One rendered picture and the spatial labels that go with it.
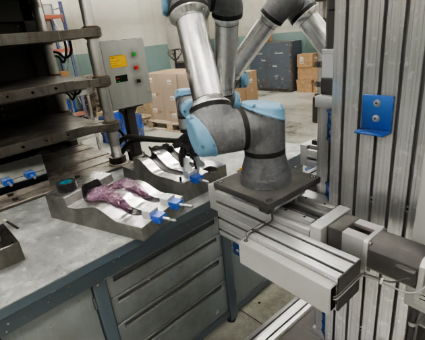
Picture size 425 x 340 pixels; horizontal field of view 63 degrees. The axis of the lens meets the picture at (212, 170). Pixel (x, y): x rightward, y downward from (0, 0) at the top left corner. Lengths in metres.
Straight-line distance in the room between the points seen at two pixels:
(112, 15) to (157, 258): 7.85
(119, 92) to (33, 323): 1.38
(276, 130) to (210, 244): 0.87
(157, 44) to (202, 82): 8.62
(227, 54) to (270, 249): 0.63
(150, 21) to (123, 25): 0.78
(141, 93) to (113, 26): 6.69
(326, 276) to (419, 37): 0.53
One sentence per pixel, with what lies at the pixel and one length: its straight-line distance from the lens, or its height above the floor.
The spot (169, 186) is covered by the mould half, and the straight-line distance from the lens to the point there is 1.52.
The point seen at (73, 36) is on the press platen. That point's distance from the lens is 2.02.
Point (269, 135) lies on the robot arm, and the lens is 0.92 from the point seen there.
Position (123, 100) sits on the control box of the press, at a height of 1.12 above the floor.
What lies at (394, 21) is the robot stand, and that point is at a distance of 0.89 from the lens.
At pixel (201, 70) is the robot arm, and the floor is 1.36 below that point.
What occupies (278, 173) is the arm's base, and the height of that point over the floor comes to 1.08.
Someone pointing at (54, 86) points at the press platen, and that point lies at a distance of 1.99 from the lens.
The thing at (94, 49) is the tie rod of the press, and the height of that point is 1.43.
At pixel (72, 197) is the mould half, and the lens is 1.50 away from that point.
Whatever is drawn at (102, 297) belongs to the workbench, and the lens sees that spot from 1.39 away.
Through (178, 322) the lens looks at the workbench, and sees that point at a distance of 1.72.
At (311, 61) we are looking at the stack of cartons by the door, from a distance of 8.16.
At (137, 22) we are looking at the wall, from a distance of 9.28.
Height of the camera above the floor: 1.45
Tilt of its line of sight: 21 degrees down
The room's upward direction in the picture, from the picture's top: 6 degrees counter-clockwise
